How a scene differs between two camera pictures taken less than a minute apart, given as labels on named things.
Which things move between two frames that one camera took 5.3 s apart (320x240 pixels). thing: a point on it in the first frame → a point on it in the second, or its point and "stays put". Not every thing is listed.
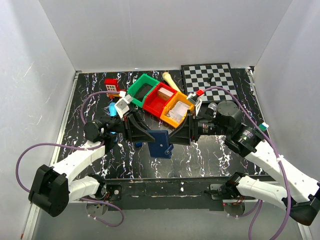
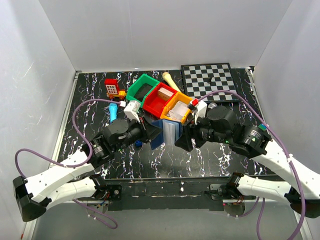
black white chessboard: [201, 76] stays put
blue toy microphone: [112, 109] stays put
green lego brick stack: [263, 126] stays put
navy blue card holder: [161, 148] → [171, 132]
